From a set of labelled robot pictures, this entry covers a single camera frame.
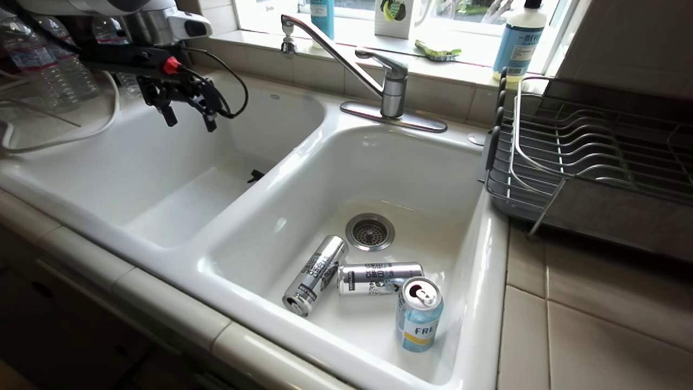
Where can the silver drink can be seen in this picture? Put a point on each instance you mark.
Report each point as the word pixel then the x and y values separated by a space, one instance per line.
pixel 314 273
pixel 379 279

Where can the dark base cabinet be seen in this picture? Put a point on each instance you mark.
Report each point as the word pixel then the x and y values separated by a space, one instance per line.
pixel 58 333

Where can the blue drink can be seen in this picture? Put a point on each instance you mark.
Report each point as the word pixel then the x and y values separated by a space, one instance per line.
pixel 421 318

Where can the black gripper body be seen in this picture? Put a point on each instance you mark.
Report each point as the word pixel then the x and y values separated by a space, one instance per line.
pixel 180 85

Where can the small soap bottle blue label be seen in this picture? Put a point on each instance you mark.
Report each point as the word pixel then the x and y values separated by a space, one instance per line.
pixel 518 44

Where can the green sponge cloth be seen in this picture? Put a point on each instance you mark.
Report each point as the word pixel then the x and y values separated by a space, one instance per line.
pixel 436 52

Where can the chrome sink faucet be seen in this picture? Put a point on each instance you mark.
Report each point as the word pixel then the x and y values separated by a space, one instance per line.
pixel 393 90

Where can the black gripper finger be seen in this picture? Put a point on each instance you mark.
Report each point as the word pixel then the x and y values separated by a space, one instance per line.
pixel 208 119
pixel 167 112

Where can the clear plastic water bottle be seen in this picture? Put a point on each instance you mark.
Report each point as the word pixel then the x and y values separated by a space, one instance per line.
pixel 19 65
pixel 69 76

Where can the white double basin sink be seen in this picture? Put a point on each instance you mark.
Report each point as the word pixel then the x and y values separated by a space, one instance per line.
pixel 391 175

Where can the tall soap bottle teal label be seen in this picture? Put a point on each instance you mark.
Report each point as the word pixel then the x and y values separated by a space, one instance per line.
pixel 321 15

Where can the white sill container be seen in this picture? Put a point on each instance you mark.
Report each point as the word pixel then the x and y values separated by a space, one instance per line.
pixel 393 30

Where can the white window frame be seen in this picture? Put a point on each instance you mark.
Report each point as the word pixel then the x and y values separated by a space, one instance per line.
pixel 563 30

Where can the metal drain strainer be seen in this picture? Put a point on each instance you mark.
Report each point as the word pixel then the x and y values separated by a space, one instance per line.
pixel 370 231

